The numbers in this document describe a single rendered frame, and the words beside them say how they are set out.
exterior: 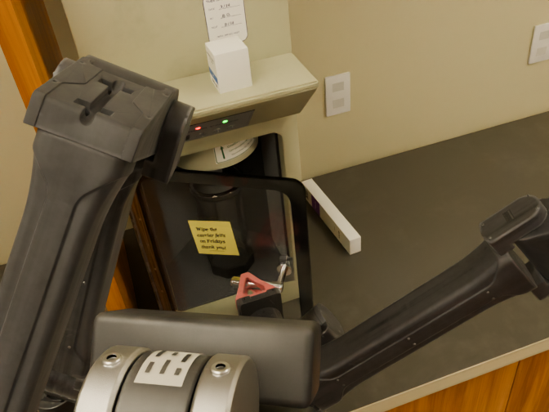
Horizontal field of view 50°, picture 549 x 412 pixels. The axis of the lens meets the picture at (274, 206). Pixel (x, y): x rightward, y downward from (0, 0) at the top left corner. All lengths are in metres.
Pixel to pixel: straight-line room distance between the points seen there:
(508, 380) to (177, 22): 1.00
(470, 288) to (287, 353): 0.48
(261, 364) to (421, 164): 1.47
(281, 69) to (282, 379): 0.72
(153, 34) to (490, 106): 1.21
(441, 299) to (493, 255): 0.08
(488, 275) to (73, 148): 0.46
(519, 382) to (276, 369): 1.23
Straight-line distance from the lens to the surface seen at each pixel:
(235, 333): 0.24
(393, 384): 1.17
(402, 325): 0.72
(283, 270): 0.99
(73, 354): 0.69
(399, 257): 1.39
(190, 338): 0.24
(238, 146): 1.05
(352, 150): 1.69
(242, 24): 0.93
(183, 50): 0.92
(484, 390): 1.38
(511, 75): 1.87
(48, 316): 0.44
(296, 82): 0.87
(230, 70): 0.86
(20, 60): 0.81
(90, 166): 0.41
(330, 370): 0.75
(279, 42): 0.96
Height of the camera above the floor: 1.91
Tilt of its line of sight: 39 degrees down
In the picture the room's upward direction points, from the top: 7 degrees counter-clockwise
